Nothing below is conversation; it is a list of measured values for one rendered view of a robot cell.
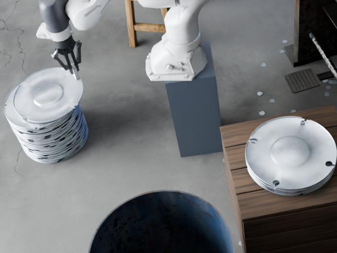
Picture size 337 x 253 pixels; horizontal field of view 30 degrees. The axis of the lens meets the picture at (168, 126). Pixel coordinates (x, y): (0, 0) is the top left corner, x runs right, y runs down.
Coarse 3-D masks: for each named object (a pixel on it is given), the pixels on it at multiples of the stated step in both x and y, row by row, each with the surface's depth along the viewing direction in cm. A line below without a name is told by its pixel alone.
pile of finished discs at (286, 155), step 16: (272, 128) 210; (288, 128) 209; (304, 128) 208; (320, 128) 208; (256, 144) 207; (272, 144) 206; (288, 144) 205; (304, 144) 204; (320, 144) 204; (256, 160) 203; (272, 160) 202; (288, 160) 201; (304, 160) 200; (320, 160) 200; (256, 176) 199; (272, 176) 199; (288, 176) 198; (304, 176) 197; (320, 176) 196; (272, 192) 199; (288, 192) 196; (304, 192) 196
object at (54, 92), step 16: (32, 80) 261; (48, 80) 259; (64, 80) 258; (80, 80) 257; (16, 96) 256; (32, 96) 255; (48, 96) 253; (64, 96) 253; (80, 96) 251; (32, 112) 250; (48, 112) 248; (64, 112) 247
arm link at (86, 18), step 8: (72, 0) 227; (80, 0) 227; (96, 0) 223; (104, 0) 225; (72, 8) 226; (80, 8) 224; (88, 8) 223; (96, 8) 224; (104, 8) 227; (72, 16) 225; (80, 16) 223; (88, 16) 224; (96, 16) 226; (80, 24) 224; (88, 24) 225; (96, 24) 229
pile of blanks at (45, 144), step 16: (80, 112) 260; (16, 128) 249; (48, 128) 246; (64, 128) 251; (80, 128) 263; (32, 144) 255; (48, 144) 253; (64, 144) 257; (80, 144) 265; (48, 160) 262; (64, 160) 263
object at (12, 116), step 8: (16, 88) 260; (8, 96) 258; (8, 112) 253; (16, 112) 252; (16, 120) 249; (24, 120) 249; (56, 120) 246; (24, 128) 246; (32, 128) 245; (40, 128) 245
